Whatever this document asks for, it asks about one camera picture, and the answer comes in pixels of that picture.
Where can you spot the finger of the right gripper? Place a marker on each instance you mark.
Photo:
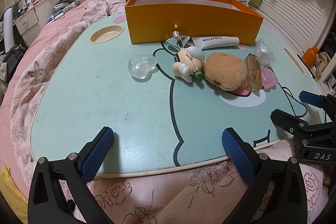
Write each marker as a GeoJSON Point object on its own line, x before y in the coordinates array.
{"type": "Point", "coordinates": [312, 99]}
{"type": "Point", "coordinates": [286, 121]}

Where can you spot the orange cardboard box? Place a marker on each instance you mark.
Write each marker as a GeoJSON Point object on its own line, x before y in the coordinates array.
{"type": "Point", "coordinates": [156, 20]}

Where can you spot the white haired doll figure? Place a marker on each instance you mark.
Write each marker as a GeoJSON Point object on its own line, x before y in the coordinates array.
{"type": "Point", "coordinates": [188, 64]}

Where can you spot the brown plush toy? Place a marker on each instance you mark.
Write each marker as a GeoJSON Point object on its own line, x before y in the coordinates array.
{"type": "Point", "coordinates": [225, 71]}

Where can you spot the striped clothes pile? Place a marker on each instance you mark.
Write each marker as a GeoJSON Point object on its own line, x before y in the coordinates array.
{"type": "Point", "coordinates": [62, 7]}

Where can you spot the silver perfume bottle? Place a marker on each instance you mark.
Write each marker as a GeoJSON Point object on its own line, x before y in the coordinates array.
{"type": "Point", "coordinates": [177, 40]}

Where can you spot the white bedside drawer cabinet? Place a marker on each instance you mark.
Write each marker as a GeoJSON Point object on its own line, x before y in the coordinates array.
{"type": "Point", "coordinates": [26, 21]}

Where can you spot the orange water bottle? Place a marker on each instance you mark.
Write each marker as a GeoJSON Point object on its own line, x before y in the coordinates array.
{"type": "Point", "coordinates": [310, 56]}

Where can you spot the pink jelly toy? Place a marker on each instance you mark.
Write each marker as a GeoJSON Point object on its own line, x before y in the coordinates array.
{"type": "Point", "coordinates": [269, 79]}

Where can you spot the mint green lap table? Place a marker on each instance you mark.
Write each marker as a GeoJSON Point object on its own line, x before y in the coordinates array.
{"type": "Point", "coordinates": [160, 122]}

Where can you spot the clear crinkled plastic wrapper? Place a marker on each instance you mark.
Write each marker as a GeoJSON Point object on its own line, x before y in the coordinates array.
{"type": "Point", "coordinates": [264, 54]}

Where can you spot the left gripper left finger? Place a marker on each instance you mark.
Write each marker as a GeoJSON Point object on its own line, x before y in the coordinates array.
{"type": "Point", "coordinates": [47, 203]}

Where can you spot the pink floral duvet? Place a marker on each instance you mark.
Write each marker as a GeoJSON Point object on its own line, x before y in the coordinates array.
{"type": "Point", "coordinates": [183, 196]}

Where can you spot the amber perfume bottle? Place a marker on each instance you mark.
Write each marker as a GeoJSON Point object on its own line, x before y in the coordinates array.
{"type": "Point", "coordinates": [253, 80]}

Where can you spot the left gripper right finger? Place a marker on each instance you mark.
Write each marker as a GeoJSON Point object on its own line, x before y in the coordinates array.
{"type": "Point", "coordinates": [276, 191]}

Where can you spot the white cosmetic tube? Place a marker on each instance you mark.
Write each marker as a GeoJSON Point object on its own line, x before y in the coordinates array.
{"type": "Point", "coordinates": [215, 42]}

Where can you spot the yellow cloth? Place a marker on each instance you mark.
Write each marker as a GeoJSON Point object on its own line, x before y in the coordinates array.
{"type": "Point", "coordinates": [13, 196]}

